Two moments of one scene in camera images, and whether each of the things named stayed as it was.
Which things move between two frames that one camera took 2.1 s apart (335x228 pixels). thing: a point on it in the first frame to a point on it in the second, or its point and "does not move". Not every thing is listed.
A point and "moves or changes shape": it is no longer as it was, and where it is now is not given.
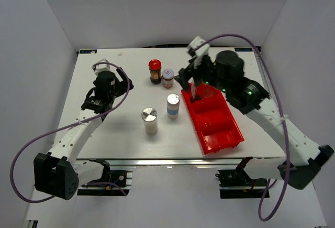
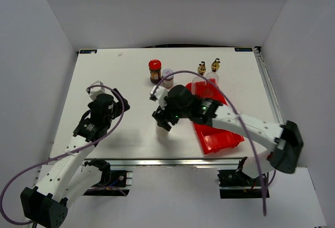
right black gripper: x=190 y=71 to x=163 y=114
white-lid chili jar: x=168 y=78 does not move
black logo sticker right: x=243 y=49 does not move
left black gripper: x=123 y=86 to x=118 y=106
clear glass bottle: x=208 y=93 moves or changes shape
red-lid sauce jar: x=155 y=66 does not move
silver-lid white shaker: x=149 y=116 to x=161 y=133
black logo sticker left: x=88 y=51 does not move
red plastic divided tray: x=216 y=127 does not move
